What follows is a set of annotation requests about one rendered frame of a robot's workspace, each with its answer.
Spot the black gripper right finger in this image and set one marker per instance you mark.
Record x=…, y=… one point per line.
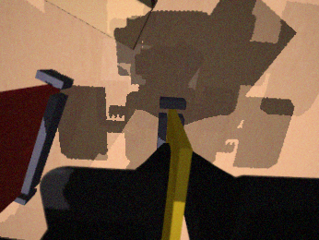
x=220, y=206

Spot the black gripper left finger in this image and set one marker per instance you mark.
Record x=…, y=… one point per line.
x=110, y=195

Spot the olive board with notch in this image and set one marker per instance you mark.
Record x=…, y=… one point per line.
x=181, y=156

